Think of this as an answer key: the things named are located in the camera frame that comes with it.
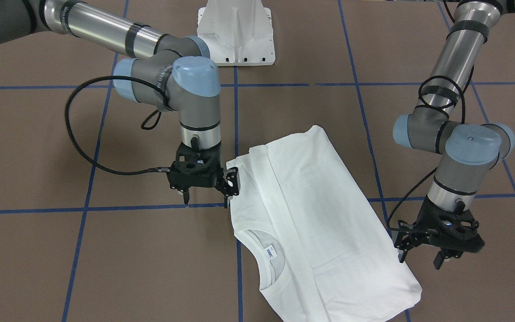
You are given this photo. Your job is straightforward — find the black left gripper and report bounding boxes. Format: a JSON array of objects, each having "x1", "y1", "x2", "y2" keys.
[{"x1": 394, "y1": 198, "x2": 485, "y2": 270}]

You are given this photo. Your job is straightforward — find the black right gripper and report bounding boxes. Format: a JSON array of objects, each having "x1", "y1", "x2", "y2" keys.
[{"x1": 166, "y1": 143, "x2": 241, "y2": 209}]

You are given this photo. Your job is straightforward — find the white long-sleeve printed shirt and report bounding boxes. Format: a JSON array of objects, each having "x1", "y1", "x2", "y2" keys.
[{"x1": 227, "y1": 126, "x2": 422, "y2": 322}]

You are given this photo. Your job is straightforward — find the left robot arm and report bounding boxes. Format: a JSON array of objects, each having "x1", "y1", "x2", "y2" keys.
[{"x1": 386, "y1": 0, "x2": 515, "y2": 269}]

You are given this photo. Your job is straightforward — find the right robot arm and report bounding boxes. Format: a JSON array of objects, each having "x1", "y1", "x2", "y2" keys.
[{"x1": 0, "y1": 0, "x2": 241, "y2": 208}]

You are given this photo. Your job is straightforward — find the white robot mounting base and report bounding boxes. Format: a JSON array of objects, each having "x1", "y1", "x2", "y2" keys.
[{"x1": 197, "y1": 0, "x2": 276, "y2": 67}]

